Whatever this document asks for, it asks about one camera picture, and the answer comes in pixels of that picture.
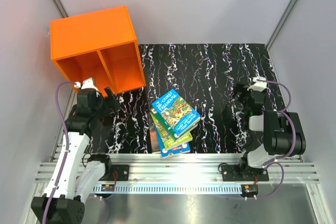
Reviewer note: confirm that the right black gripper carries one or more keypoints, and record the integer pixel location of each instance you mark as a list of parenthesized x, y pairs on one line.
[(240, 88)]

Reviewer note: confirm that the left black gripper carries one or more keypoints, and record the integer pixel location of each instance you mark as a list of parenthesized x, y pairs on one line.
[(113, 102)]

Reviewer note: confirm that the blue 26-storey treehouse book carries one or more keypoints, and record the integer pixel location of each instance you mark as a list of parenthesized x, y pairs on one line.
[(176, 115)]

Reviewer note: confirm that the lime green treehouse book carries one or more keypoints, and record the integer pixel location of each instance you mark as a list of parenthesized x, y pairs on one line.
[(170, 144)]

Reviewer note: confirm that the blue bottom treehouse book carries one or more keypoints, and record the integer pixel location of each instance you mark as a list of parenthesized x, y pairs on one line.
[(177, 150)]

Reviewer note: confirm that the dark green treehouse book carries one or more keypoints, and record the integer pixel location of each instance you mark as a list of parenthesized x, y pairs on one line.
[(164, 130)]

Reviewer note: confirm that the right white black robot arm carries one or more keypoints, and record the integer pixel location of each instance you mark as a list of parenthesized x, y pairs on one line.
[(283, 135)]

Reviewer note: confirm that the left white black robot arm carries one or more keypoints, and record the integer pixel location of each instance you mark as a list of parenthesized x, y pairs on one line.
[(63, 200)]

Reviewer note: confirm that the orange two-compartment shelf box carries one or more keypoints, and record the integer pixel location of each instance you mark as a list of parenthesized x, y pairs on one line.
[(101, 45)]

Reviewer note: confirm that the dark tale of two cities book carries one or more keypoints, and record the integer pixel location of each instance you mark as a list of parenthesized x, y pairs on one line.
[(153, 137)]

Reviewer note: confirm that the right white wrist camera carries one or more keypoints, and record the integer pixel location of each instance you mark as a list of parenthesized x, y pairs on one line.
[(259, 84)]

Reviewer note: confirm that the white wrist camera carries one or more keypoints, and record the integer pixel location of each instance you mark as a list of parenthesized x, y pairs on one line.
[(86, 84), (259, 84)]

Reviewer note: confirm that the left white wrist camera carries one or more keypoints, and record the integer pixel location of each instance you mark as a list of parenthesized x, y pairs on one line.
[(86, 84)]

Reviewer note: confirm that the aluminium mounting rail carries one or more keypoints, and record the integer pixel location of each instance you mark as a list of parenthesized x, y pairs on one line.
[(203, 168)]

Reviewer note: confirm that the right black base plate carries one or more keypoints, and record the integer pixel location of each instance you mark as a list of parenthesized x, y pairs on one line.
[(234, 173)]

